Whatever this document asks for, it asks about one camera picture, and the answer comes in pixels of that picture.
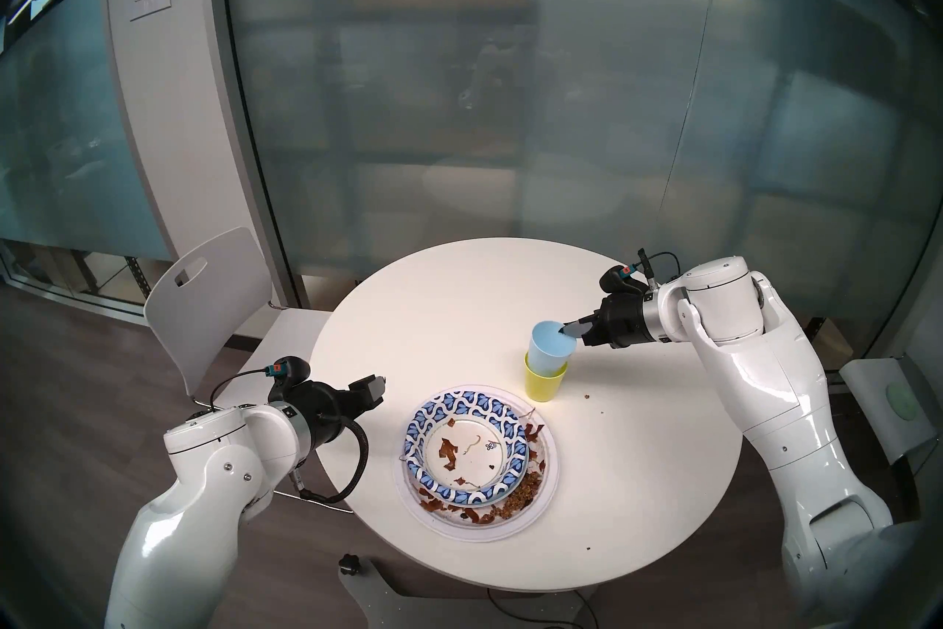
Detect blue patterned paper plate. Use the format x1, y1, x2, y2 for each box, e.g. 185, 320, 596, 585
403, 389, 530, 507

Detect grey chair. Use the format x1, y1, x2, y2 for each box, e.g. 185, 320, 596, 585
840, 355, 940, 532

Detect large white paper plate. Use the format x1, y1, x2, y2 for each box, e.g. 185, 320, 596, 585
394, 384, 561, 544

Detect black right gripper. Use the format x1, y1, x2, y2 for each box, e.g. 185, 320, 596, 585
560, 291, 658, 350

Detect brown minced food leftovers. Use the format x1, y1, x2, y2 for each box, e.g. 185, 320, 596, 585
418, 425, 547, 525

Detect white plastic chair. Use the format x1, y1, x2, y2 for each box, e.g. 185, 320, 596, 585
144, 227, 354, 514

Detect left arm cable orange plug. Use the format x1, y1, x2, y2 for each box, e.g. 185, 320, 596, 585
210, 355, 314, 411

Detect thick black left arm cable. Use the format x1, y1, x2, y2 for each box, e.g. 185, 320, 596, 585
291, 414, 369, 504

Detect arm cable orange plug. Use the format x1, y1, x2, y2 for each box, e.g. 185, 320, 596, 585
210, 355, 314, 411
598, 248, 682, 297

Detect pale green round disc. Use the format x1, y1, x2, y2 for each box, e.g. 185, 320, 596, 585
884, 381, 922, 422

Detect small brown food scraps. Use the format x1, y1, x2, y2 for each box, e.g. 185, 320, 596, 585
438, 417, 502, 488

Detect light blue plastic cup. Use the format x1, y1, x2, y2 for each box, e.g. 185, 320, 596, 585
528, 320, 577, 374

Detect right arm cable orange plug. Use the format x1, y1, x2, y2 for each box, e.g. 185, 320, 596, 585
598, 248, 682, 297

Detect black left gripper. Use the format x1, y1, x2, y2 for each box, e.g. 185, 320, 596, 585
290, 375, 387, 453

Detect yellow plastic cup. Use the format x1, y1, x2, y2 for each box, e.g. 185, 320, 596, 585
524, 351, 568, 403

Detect grey metal base frame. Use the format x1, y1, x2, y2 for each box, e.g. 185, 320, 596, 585
339, 554, 597, 629

